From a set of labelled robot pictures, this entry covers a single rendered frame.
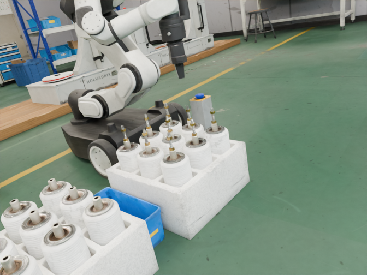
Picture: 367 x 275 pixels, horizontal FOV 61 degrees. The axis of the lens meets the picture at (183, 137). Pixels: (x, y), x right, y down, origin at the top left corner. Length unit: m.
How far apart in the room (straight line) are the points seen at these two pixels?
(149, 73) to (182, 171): 0.63
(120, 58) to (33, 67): 4.10
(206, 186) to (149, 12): 0.61
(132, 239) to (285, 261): 0.43
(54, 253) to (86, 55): 2.83
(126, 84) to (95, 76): 1.85
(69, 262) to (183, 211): 0.37
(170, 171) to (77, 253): 0.37
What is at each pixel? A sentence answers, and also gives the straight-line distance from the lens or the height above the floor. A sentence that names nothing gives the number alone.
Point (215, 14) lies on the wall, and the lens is 6.90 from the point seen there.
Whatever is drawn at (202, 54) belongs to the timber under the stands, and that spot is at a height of 0.05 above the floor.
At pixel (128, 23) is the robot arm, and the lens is 1.14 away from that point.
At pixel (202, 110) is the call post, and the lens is 1.37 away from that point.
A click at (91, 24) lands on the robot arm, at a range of 1.15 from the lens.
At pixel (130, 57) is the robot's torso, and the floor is 0.53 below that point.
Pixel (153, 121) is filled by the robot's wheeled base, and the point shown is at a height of 0.18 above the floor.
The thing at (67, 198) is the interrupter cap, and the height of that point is 0.25.
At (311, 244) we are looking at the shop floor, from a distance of 1.02.
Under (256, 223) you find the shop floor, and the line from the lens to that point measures 1.09.
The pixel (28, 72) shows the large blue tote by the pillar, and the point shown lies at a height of 0.21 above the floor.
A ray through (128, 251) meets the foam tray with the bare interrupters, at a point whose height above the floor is 0.14.
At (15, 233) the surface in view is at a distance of 1.02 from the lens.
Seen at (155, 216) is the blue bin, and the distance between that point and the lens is 1.02.
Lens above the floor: 0.69
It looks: 22 degrees down
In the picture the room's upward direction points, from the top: 11 degrees counter-clockwise
